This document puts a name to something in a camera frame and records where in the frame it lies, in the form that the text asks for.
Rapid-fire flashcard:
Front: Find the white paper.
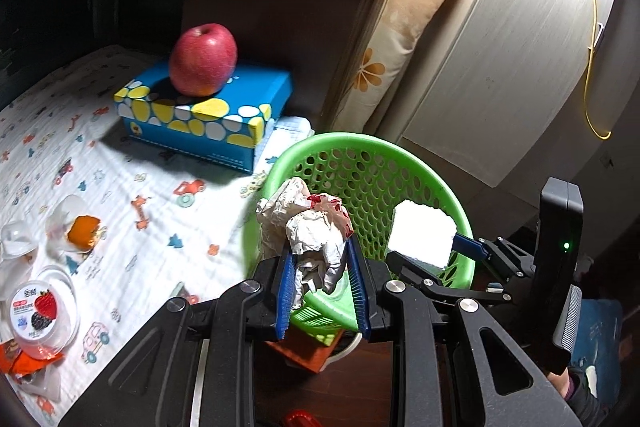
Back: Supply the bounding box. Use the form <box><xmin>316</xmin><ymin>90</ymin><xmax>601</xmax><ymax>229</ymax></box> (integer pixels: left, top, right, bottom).
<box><xmin>256</xmin><ymin>177</ymin><xmax>355</xmax><ymax>310</ymax></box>

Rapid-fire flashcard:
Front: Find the orange fruit piece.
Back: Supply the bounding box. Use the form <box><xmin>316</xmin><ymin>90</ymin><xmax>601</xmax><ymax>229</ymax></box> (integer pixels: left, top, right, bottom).
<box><xmin>66</xmin><ymin>215</ymin><xmax>103</xmax><ymax>250</ymax></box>

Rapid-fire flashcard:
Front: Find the white printed blanket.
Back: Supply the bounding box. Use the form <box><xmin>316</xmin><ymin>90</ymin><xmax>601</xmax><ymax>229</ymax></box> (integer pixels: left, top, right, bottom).
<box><xmin>0</xmin><ymin>44</ymin><xmax>321</xmax><ymax>427</ymax></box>

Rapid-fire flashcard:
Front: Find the green plastic basket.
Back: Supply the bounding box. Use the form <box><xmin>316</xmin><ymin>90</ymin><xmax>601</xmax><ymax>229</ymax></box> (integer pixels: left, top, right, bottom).
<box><xmin>243</xmin><ymin>132</ymin><xmax>475</xmax><ymax>348</ymax></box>

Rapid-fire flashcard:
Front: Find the white wardrobe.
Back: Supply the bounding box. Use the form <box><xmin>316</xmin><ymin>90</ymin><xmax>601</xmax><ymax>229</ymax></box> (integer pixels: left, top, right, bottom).
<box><xmin>375</xmin><ymin>0</ymin><xmax>631</xmax><ymax>188</ymax></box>

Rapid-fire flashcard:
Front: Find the person's right forearm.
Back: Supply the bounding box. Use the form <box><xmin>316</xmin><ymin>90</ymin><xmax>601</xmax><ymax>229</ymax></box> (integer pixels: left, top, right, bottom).
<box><xmin>547</xmin><ymin>367</ymin><xmax>613</xmax><ymax>427</ymax></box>

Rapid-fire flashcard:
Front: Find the yellow cable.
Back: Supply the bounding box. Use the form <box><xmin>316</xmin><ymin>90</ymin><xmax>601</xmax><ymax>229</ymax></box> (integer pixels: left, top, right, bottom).
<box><xmin>582</xmin><ymin>0</ymin><xmax>613</xmax><ymax>140</ymax></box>

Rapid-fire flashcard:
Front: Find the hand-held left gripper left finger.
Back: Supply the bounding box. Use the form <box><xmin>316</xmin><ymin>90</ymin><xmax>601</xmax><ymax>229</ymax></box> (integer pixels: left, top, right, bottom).
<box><xmin>59</xmin><ymin>252</ymin><xmax>296</xmax><ymax>427</ymax></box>

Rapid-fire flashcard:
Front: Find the white foam block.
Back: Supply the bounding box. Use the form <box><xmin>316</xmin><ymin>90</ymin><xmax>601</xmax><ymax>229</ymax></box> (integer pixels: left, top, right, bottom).
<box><xmin>386</xmin><ymin>200</ymin><xmax>457</xmax><ymax>270</ymax></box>

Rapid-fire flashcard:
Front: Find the berry label yogurt cup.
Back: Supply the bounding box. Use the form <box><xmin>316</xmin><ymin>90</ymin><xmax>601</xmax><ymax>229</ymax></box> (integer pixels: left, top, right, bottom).
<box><xmin>9</xmin><ymin>264</ymin><xmax>81</xmax><ymax>360</ymax></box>

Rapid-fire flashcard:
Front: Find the blue spotted tissue box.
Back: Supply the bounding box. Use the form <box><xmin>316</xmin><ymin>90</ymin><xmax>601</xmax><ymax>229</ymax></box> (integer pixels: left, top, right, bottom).
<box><xmin>113</xmin><ymin>59</ymin><xmax>293</xmax><ymax>172</ymax></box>

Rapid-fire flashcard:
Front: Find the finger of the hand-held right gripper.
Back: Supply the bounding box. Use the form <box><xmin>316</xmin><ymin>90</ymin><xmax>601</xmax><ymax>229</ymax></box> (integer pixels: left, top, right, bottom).
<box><xmin>385</xmin><ymin>251</ymin><xmax>516</xmax><ymax>308</ymax></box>
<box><xmin>451</xmin><ymin>234</ymin><xmax>538</xmax><ymax>280</ymax></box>

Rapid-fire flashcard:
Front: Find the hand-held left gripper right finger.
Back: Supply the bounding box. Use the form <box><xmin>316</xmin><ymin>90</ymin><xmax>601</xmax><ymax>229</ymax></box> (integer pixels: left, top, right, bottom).
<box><xmin>347</xmin><ymin>237</ymin><xmax>583</xmax><ymax>427</ymax></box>

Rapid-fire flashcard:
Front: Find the red apple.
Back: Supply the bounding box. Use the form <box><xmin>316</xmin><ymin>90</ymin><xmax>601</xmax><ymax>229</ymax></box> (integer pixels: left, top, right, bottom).
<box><xmin>168</xmin><ymin>23</ymin><xmax>238</xmax><ymax>98</ymax></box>

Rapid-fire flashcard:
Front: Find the orange box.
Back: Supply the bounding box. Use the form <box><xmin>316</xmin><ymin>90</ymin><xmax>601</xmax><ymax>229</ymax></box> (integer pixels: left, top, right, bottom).
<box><xmin>265</xmin><ymin>327</ymin><xmax>346</xmax><ymax>374</ymax></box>

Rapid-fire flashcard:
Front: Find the orange snack wrapper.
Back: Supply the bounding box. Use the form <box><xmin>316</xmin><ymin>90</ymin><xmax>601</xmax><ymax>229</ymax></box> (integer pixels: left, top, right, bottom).
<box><xmin>0</xmin><ymin>339</ymin><xmax>66</xmax><ymax>378</ymax></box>

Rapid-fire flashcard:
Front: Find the clear plastic wrapper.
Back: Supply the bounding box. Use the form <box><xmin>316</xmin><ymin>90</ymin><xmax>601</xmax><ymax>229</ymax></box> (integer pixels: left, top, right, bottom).
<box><xmin>20</xmin><ymin>367</ymin><xmax>63</xmax><ymax>403</ymax></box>

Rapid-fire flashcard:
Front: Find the blue cloth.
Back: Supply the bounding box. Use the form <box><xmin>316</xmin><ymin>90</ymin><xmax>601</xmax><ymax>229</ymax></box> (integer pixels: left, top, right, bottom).
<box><xmin>570</xmin><ymin>297</ymin><xmax>626</xmax><ymax>403</ymax></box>

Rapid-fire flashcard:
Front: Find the clear plastic cup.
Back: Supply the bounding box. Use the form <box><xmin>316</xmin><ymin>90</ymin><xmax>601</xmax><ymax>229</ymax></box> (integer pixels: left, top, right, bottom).
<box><xmin>0</xmin><ymin>219</ymin><xmax>38</xmax><ymax>275</ymax></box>
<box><xmin>46</xmin><ymin>194</ymin><xmax>108</xmax><ymax>258</ymax></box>

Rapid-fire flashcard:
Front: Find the empty clear plastic cup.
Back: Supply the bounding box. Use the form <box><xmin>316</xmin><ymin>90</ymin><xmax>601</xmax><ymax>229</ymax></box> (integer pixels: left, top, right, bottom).
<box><xmin>0</xmin><ymin>219</ymin><xmax>38</xmax><ymax>275</ymax></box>

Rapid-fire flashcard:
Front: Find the white bowl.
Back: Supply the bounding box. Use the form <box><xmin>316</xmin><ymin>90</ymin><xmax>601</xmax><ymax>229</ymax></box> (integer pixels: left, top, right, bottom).
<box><xmin>325</xmin><ymin>332</ymin><xmax>363</xmax><ymax>365</ymax></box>

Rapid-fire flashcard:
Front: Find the flower print pillow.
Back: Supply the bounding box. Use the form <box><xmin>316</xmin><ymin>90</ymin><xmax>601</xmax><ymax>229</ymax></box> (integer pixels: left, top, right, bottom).
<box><xmin>327</xmin><ymin>0</ymin><xmax>473</xmax><ymax>135</ymax></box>

